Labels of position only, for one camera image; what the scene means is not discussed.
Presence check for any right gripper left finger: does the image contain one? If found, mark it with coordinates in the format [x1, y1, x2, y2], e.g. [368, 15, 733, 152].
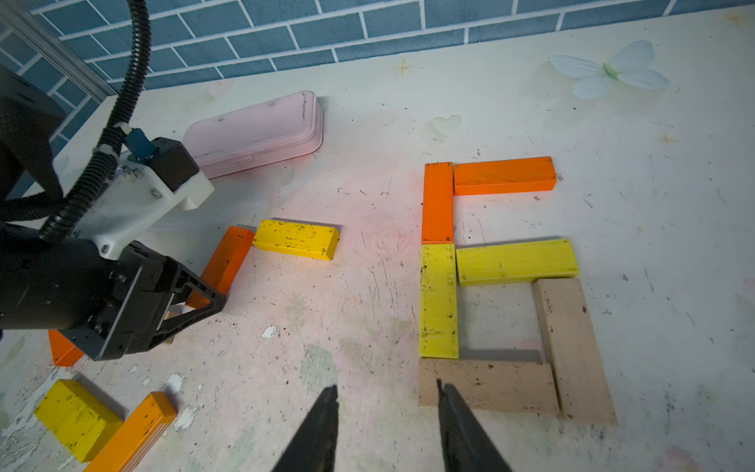
[273, 385, 339, 472]

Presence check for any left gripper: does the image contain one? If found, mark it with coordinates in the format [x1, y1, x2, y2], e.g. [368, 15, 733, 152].
[1, 235, 227, 360]

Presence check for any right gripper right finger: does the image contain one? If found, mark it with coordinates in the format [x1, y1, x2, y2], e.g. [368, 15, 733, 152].
[436, 380, 512, 472]

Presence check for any orange block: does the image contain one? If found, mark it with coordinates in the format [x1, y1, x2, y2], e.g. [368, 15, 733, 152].
[454, 157, 556, 196]
[85, 391, 177, 472]
[48, 330, 84, 368]
[422, 162, 454, 244]
[202, 226, 255, 295]

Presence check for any natural wood block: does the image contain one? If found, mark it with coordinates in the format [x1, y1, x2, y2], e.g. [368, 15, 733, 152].
[419, 358, 560, 416]
[533, 278, 619, 425]

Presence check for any yellow block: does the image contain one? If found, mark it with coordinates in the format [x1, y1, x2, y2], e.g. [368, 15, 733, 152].
[253, 220, 340, 261]
[35, 380, 123, 463]
[456, 239, 580, 286]
[419, 244, 459, 359]

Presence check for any pink pencil case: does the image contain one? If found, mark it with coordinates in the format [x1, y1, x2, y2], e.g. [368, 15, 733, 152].
[182, 90, 324, 179]

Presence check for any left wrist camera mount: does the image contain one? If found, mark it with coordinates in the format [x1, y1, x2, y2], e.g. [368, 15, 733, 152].
[73, 124, 214, 261]

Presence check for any black corrugated cable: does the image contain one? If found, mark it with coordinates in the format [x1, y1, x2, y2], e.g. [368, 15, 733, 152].
[0, 0, 153, 244]

